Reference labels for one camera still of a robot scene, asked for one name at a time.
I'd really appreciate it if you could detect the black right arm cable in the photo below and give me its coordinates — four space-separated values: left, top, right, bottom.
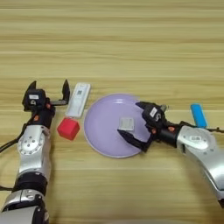
178 120 224 135

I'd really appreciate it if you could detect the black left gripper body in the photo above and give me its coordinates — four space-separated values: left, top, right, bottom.
26 99 70 130

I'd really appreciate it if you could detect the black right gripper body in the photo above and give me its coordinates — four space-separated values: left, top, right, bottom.
140 104 179 153

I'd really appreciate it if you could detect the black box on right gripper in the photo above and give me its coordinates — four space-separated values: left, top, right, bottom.
142 104 166 127

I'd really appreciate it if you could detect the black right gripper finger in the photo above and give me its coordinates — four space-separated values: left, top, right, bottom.
116 129 148 153
135 101 153 114

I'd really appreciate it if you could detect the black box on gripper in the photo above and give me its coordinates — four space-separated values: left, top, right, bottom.
22 88 47 111
142 104 166 127

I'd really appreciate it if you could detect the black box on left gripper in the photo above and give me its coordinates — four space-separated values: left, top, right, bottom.
22 88 47 111

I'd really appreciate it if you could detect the white rectangular stick device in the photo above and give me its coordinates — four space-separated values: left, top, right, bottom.
65 82 92 119

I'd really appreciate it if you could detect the small silver square block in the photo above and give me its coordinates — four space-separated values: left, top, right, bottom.
117 116 136 132

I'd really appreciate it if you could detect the purple round plate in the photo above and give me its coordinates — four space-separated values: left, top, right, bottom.
83 93 161 158

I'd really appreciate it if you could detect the red cube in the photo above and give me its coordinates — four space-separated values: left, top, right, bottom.
56 116 81 141

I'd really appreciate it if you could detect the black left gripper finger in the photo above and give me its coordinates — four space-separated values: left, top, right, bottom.
60 79 71 102
24 80 38 95

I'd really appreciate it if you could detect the blue rectangular block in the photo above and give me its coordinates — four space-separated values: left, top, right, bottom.
190 103 208 129

